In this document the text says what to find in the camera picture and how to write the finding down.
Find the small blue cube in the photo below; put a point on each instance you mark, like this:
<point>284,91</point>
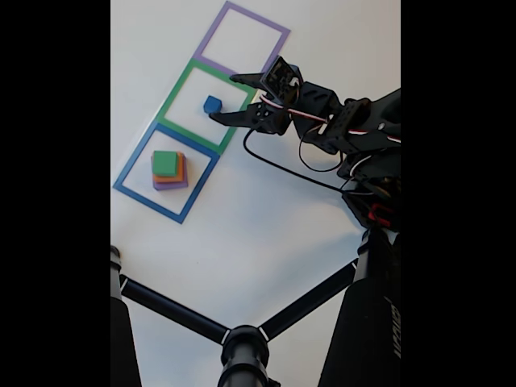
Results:
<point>211,105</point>

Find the orange cube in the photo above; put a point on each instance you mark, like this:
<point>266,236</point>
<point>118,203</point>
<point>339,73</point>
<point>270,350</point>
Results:
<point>179,177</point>

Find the green cube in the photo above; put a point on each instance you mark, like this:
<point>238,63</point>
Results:
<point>165,163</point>

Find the purple block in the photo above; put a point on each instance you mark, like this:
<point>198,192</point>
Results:
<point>173,186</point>

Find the red black table clamp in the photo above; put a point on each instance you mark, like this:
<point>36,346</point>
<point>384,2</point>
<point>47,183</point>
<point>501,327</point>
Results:
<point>379,213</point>

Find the black tripod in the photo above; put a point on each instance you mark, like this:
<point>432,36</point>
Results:
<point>242,350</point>

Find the gripper camera board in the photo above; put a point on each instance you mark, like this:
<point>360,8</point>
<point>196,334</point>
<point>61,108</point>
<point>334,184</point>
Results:
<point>282,80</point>

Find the purple square frame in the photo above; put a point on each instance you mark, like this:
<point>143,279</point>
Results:
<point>278,36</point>

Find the green square frame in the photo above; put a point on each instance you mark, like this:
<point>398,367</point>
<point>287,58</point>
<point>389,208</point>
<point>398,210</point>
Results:
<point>173,96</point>

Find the blue square frame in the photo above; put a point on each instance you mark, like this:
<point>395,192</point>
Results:
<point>161,205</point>

